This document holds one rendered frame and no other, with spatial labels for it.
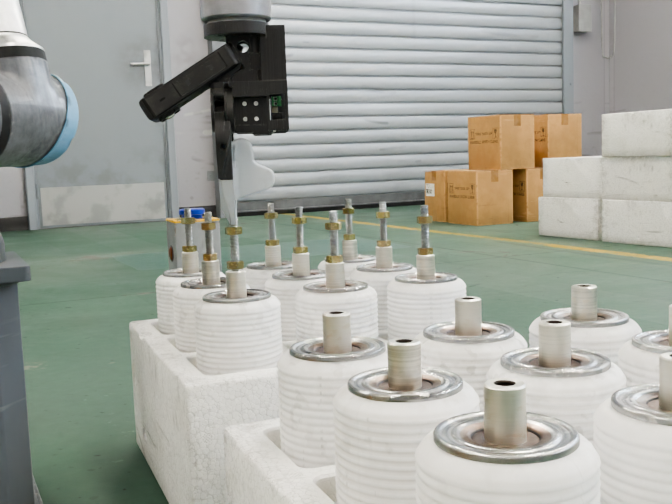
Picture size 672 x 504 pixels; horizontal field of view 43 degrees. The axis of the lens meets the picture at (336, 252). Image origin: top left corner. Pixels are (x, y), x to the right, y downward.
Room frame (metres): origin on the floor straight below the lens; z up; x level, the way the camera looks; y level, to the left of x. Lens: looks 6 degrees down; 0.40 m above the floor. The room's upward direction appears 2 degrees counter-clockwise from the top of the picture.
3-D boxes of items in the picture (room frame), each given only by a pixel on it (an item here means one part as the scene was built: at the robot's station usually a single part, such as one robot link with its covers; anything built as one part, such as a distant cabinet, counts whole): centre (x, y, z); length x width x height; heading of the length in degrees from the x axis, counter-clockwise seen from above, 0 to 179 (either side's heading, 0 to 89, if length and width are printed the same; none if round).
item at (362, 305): (0.97, 0.00, 0.16); 0.10 x 0.10 x 0.18
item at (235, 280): (0.93, 0.11, 0.26); 0.02 x 0.02 x 0.03
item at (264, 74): (0.93, 0.09, 0.48); 0.09 x 0.08 x 0.12; 94
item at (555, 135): (5.03, -1.27, 0.45); 0.30 x 0.24 x 0.30; 23
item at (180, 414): (1.08, 0.05, 0.09); 0.39 x 0.39 x 0.18; 22
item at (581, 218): (3.92, -1.22, 0.09); 0.39 x 0.39 x 0.18; 26
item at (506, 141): (4.86, -0.96, 0.45); 0.30 x 0.24 x 0.30; 27
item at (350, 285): (0.97, 0.00, 0.25); 0.08 x 0.08 x 0.01
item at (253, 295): (0.93, 0.11, 0.25); 0.08 x 0.08 x 0.01
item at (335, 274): (0.97, 0.00, 0.26); 0.02 x 0.02 x 0.03
